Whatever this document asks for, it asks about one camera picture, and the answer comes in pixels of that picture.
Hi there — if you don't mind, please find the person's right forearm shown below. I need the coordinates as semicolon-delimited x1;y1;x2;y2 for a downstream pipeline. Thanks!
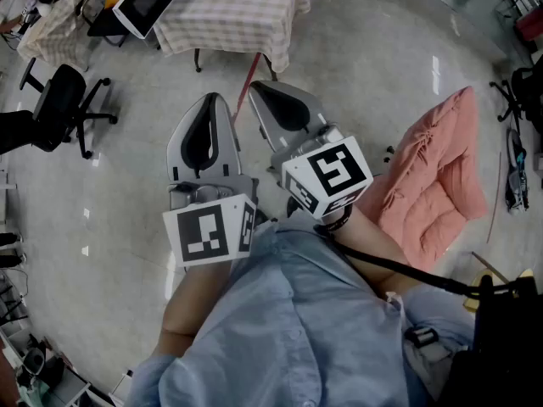
328;204;423;303

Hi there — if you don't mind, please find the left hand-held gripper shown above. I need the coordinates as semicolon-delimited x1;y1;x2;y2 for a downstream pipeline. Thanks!
162;92;260;268

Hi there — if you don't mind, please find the checkered cloth table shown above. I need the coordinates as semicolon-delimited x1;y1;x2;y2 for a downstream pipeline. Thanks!
15;0;105;72
152;0;320;82

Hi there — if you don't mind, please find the red box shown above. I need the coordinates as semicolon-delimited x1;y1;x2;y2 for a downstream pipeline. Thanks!
514;6;543;42

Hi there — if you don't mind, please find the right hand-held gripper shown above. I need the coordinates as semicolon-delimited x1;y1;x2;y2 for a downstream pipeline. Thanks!
249;80;374;220

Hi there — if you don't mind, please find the person's left forearm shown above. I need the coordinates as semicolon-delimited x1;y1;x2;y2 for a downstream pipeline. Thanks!
152;259;233;358

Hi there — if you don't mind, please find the wooden stool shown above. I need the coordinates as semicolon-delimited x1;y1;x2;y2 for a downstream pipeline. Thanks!
462;250;536;313

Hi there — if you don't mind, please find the black and teal scooter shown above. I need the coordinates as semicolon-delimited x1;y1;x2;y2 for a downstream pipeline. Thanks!
503;127;531;216

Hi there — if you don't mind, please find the black office chair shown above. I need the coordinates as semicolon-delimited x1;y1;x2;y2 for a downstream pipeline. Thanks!
19;57;119;160
0;110;50;156
489;55;543;135

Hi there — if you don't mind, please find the thick black cable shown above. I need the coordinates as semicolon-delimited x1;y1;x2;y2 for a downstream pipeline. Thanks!
313;225;523;298

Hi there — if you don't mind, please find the white microwave oven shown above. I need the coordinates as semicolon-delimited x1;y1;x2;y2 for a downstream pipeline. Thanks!
112;0;275;40

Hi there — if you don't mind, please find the black equipment pack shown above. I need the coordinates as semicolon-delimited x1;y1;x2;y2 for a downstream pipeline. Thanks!
436;269;543;407

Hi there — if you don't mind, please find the light blue shirt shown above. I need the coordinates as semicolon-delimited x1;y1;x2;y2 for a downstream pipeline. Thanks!
125;218;476;407

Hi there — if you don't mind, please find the black wrist strap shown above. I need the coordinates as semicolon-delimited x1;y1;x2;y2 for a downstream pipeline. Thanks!
316;203;354;232

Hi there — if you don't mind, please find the black strap buckle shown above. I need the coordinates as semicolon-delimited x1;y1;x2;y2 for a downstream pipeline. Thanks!
404;326;439;350

